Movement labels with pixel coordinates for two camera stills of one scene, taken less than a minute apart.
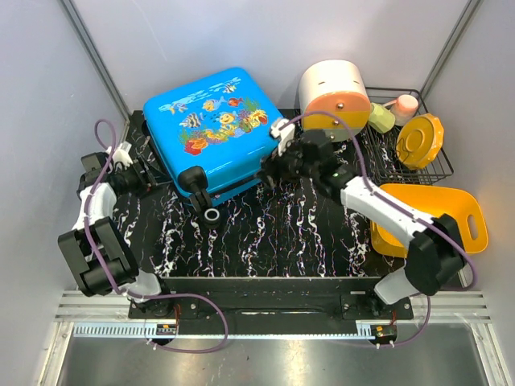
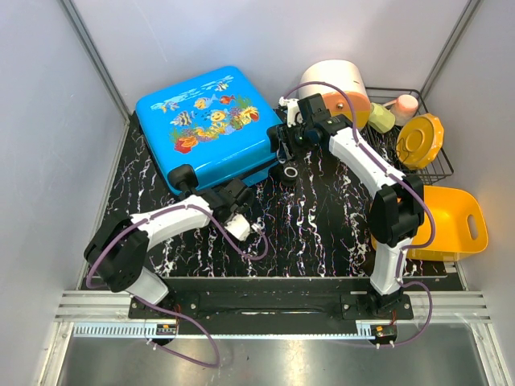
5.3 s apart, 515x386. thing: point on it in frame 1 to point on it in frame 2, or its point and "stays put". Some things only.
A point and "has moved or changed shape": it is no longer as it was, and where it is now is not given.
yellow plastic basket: x=432 y=200 stays put
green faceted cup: x=381 y=118 stays put
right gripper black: x=272 y=164 to x=287 y=146
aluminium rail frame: x=105 y=314 stays put
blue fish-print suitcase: x=216 y=130 has moved or changed shape
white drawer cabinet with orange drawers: x=336 y=86 stays put
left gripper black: x=146 y=182 to x=238 y=209
